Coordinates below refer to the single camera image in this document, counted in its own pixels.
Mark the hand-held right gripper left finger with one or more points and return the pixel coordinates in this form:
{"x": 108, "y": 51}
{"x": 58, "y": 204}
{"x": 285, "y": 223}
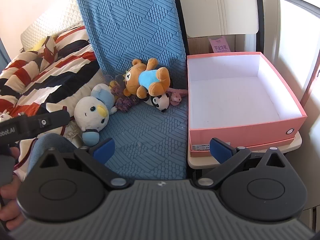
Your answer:
{"x": 105, "y": 150}

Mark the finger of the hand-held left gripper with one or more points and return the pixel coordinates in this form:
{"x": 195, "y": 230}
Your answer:
{"x": 47, "y": 122}

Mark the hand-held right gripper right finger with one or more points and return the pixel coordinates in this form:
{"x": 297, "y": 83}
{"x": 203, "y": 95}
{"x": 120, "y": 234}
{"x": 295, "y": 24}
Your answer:
{"x": 220, "y": 151}

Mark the white and blue penguin plush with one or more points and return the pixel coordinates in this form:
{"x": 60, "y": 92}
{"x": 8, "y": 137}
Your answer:
{"x": 90, "y": 112}

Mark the purple ribbon bow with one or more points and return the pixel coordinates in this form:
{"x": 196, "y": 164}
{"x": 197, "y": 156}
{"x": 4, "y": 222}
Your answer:
{"x": 125, "y": 102}

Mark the pink cardboard box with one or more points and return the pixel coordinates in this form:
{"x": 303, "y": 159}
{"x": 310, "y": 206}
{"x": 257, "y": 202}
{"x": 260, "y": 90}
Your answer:
{"x": 237, "y": 100}

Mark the pink fuzzy plush toy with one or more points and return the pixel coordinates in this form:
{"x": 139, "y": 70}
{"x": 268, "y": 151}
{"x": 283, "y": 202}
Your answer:
{"x": 176, "y": 96}

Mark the small panda plush toy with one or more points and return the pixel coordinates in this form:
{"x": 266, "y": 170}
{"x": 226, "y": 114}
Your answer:
{"x": 161, "y": 101}

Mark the brown bear plush toy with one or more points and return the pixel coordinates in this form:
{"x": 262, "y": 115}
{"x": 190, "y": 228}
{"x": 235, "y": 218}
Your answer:
{"x": 147, "y": 78}

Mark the person's left hand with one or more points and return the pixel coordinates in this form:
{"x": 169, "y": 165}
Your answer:
{"x": 7, "y": 205}

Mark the person's jeans leg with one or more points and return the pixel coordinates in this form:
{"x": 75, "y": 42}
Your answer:
{"x": 52, "y": 145}

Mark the striped blanket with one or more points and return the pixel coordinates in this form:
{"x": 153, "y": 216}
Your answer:
{"x": 50, "y": 75}

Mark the yellow cloth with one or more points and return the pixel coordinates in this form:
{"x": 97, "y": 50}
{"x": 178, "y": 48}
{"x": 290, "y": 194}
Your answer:
{"x": 41, "y": 45}

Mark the white quilted cushion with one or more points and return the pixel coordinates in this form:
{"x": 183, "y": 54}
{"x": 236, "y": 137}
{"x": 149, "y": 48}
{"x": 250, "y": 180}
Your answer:
{"x": 55, "y": 22}

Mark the pink carton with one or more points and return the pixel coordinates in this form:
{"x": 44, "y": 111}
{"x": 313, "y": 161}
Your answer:
{"x": 219, "y": 45}

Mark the blue textured sofa cover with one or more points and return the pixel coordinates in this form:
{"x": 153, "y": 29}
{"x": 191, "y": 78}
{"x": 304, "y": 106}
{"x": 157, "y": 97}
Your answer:
{"x": 140, "y": 30}

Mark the beige folding chair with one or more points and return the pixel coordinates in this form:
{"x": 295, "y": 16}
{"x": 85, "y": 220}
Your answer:
{"x": 212, "y": 5}

